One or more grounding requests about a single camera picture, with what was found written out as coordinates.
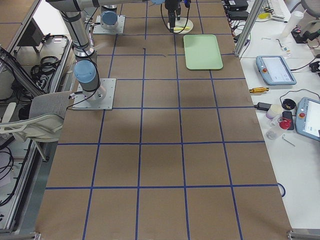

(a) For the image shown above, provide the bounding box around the aluminium frame post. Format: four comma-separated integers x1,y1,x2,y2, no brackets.
234,0,265,57

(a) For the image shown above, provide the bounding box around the yellow plastic fork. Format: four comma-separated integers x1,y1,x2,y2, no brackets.
173,26,191,32

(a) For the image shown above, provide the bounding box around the black power adapter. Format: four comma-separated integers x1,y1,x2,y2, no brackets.
254,102,271,112

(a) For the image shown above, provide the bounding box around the grey office chair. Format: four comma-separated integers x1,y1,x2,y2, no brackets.
0,91,72,162

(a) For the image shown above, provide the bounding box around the gold cylindrical tool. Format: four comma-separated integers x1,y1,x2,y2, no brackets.
249,87,270,94

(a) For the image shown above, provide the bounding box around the lower teach pendant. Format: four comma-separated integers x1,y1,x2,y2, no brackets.
295,97,320,141

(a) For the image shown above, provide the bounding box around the teach pendant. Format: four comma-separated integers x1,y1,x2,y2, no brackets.
295,97,320,141
255,55,297,86

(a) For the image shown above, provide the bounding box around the red lid jar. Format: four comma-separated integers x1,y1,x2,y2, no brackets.
279,118,292,130

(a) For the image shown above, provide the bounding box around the green plastic tray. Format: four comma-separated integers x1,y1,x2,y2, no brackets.
183,34,223,70

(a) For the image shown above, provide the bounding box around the cream round plate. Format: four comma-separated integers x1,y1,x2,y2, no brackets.
173,17,194,35

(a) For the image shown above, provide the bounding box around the white cup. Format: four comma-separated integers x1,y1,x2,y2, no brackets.
266,104,283,120

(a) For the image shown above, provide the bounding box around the upper teach pendant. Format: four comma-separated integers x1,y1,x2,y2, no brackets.
255,55,297,86

